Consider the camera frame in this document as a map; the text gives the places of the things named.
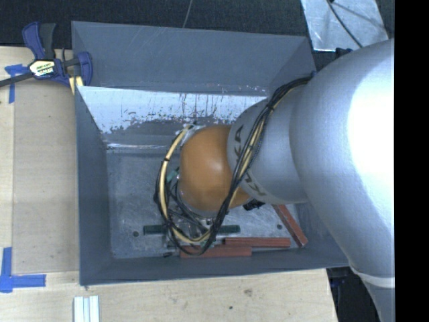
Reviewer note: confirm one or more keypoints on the red-brown flat block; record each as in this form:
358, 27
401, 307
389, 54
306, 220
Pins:
292, 226
261, 242

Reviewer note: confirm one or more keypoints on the grey metal bin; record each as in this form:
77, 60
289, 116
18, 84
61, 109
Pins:
134, 62

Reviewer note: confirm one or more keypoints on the pale wood flat board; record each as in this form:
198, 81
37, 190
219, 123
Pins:
43, 179

